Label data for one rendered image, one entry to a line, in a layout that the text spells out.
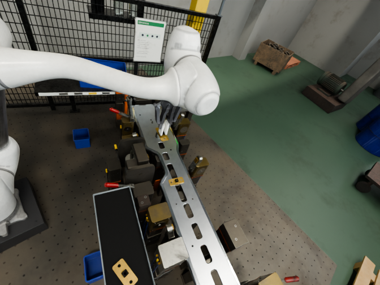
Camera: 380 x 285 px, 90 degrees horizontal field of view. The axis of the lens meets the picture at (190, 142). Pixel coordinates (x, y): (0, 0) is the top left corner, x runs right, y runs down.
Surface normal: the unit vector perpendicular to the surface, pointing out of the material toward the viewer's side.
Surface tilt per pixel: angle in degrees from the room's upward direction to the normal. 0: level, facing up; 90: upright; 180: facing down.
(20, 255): 0
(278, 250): 0
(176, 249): 0
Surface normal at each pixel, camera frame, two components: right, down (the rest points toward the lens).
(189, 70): 0.00, -0.52
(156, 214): 0.26, -0.65
